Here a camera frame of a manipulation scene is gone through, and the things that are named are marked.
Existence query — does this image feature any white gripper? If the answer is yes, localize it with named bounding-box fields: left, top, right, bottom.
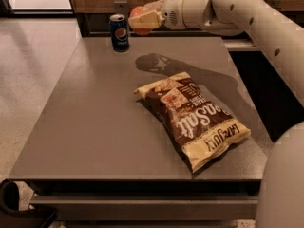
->
left=128, top=0, right=186, bottom=30

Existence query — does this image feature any red apple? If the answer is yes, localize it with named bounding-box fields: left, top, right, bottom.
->
left=128, top=6, right=153, bottom=36

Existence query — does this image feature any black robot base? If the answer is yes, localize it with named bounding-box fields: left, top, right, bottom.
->
left=0, top=179, right=56, bottom=228

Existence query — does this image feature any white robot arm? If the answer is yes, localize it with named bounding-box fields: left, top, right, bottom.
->
left=128, top=0, right=304, bottom=228

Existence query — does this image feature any blue pepsi can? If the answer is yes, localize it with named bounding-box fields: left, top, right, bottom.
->
left=109, top=14, right=129, bottom=52

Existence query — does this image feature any brown sea salt chip bag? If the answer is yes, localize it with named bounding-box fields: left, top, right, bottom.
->
left=136, top=72, right=251, bottom=172

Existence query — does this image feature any left metal bracket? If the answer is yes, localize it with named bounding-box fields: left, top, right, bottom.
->
left=114, top=0, right=129, bottom=17

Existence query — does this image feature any metal bracket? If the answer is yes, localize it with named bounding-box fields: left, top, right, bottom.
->
left=266, top=0, right=281, bottom=9
left=114, top=0, right=129, bottom=17

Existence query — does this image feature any right metal bracket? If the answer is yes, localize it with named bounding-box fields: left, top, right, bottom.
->
left=266, top=0, right=281, bottom=9

